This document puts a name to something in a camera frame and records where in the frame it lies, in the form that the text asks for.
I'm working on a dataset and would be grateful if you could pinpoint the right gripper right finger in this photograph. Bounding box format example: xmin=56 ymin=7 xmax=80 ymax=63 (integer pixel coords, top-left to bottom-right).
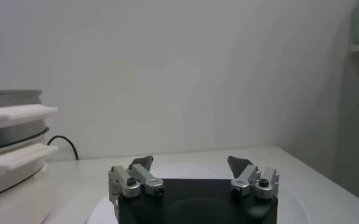
xmin=227 ymin=155 xmax=280 ymax=200

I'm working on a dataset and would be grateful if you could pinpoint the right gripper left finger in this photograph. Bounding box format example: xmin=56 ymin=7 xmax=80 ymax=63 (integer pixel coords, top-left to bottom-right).
xmin=107 ymin=155 xmax=165 ymax=211

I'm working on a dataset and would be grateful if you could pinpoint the white round plate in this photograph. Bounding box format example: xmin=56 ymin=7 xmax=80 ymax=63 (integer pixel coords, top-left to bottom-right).
xmin=86 ymin=161 xmax=314 ymax=224

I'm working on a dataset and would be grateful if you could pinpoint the white electric pot base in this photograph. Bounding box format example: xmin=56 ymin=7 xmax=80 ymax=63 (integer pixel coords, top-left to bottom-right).
xmin=0 ymin=127 xmax=60 ymax=224

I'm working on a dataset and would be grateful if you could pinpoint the black pot power cord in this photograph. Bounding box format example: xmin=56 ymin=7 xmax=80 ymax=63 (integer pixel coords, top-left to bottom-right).
xmin=46 ymin=135 xmax=80 ymax=161

